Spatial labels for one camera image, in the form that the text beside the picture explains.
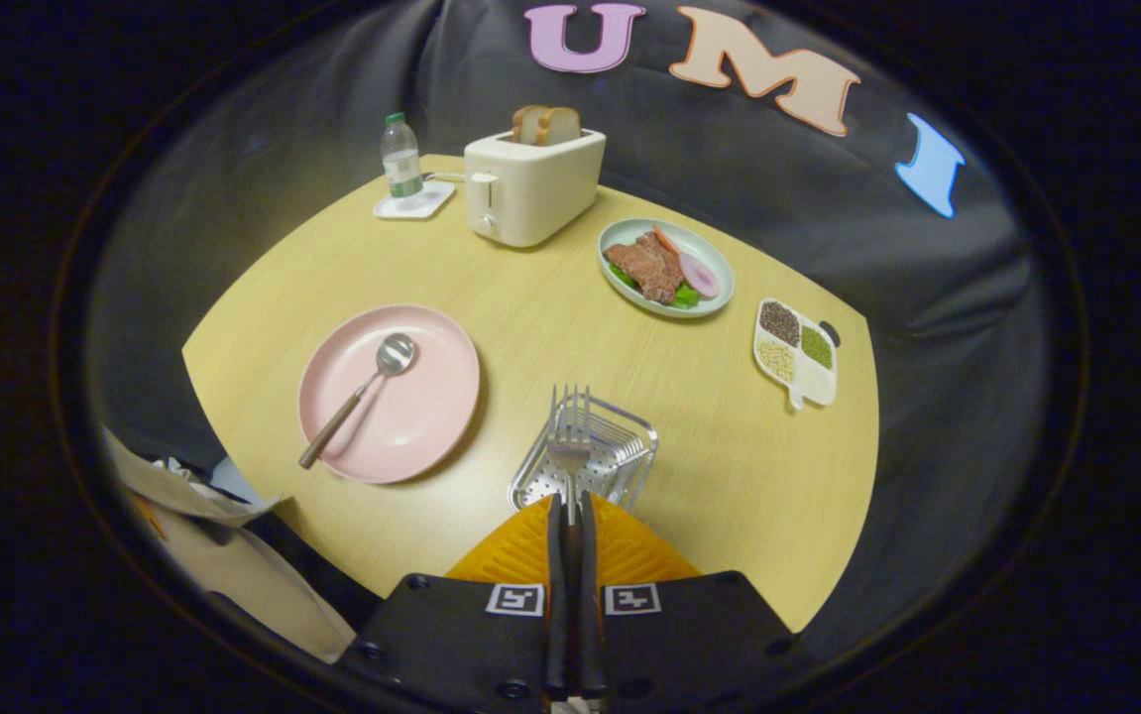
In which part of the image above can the metal wire basket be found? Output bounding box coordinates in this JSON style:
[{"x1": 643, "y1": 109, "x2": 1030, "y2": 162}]
[{"x1": 508, "y1": 392, "x2": 660, "y2": 514}]

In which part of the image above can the white square coaster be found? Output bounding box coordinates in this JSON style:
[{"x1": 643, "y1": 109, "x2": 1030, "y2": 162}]
[{"x1": 373, "y1": 179, "x2": 457, "y2": 221}]

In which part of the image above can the brown meat slice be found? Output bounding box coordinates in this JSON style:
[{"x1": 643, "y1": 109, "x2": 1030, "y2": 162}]
[{"x1": 604, "y1": 231, "x2": 686, "y2": 304}]

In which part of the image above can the pale green plate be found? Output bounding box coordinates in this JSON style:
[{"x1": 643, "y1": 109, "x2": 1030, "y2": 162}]
[{"x1": 597, "y1": 218, "x2": 736, "y2": 319}]

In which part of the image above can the pile of pale beans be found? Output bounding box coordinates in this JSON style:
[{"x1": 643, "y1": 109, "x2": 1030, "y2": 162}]
[{"x1": 757, "y1": 340, "x2": 797, "y2": 384}]

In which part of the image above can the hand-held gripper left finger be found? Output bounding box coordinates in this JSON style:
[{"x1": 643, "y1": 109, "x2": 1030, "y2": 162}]
[{"x1": 337, "y1": 493, "x2": 571, "y2": 714}]

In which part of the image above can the white toaster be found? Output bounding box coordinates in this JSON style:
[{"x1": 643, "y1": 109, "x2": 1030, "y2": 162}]
[{"x1": 463, "y1": 129, "x2": 608, "y2": 249}]

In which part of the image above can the pink plate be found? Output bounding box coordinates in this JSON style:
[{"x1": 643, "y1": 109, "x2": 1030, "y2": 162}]
[{"x1": 297, "y1": 303, "x2": 482, "y2": 485}]

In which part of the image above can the clear plastic water bottle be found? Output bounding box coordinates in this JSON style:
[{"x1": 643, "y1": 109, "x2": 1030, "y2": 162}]
[{"x1": 380, "y1": 112, "x2": 425, "y2": 211}]

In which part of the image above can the metal fork with brown handle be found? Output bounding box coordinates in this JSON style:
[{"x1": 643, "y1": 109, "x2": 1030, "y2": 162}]
[{"x1": 546, "y1": 384, "x2": 595, "y2": 527}]

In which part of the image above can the pink ham slice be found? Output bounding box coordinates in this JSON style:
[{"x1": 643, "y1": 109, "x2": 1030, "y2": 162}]
[{"x1": 677, "y1": 252, "x2": 723, "y2": 299}]

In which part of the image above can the green lettuce leaf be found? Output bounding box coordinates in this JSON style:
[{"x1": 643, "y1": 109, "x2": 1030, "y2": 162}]
[{"x1": 610, "y1": 263, "x2": 702, "y2": 309}]

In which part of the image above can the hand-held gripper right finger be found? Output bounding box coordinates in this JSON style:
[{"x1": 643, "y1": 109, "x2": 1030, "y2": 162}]
[{"x1": 570, "y1": 493, "x2": 814, "y2": 714}]

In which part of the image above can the white divided dish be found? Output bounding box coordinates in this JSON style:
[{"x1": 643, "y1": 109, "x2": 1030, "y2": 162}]
[{"x1": 752, "y1": 297, "x2": 841, "y2": 412}]

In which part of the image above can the metal spoon with brown handle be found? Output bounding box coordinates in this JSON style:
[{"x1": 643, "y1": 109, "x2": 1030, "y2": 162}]
[{"x1": 297, "y1": 332, "x2": 419, "y2": 470}]

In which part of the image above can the pile of dark seeds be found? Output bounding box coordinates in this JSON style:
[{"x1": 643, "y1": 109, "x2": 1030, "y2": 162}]
[{"x1": 759, "y1": 300, "x2": 801, "y2": 347}]

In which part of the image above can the beige cloth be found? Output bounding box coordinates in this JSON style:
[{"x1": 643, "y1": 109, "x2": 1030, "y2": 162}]
[{"x1": 99, "y1": 426, "x2": 358, "y2": 665}]

